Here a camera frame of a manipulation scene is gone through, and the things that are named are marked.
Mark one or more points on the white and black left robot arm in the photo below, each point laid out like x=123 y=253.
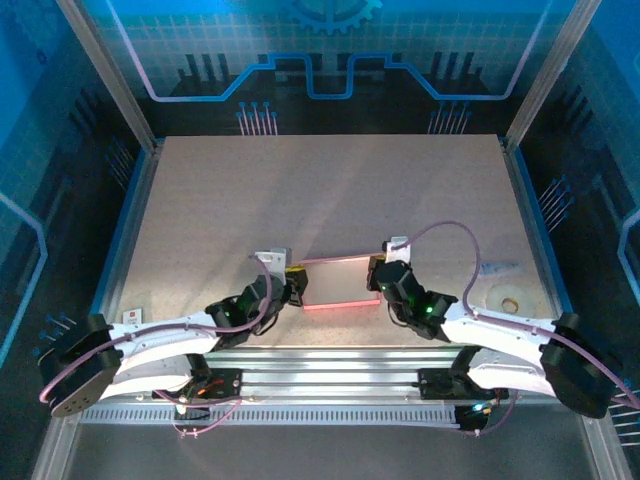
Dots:
x=80 y=370

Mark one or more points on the translucent tape roll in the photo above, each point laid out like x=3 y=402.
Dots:
x=495 y=300

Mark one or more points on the aluminium frame post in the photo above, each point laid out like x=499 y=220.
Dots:
x=548 y=75
x=111 y=75

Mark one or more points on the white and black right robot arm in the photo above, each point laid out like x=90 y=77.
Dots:
x=580 y=370

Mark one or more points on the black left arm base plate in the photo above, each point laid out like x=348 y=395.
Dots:
x=230 y=384

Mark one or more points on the aluminium table side rail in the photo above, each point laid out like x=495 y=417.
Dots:
x=525 y=210
x=139 y=210

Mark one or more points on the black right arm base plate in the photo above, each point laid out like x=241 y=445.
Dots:
x=432 y=387

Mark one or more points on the black control box with LED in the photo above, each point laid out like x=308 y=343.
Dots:
x=472 y=420

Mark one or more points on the pink and white paper box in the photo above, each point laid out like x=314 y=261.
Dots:
x=340 y=282

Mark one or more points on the clear plastic bag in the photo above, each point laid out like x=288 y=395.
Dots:
x=500 y=266

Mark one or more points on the aluminium mounting rail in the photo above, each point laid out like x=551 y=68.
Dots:
x=330 y=370

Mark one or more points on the white connector plug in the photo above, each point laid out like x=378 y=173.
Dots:
x=181 y=406

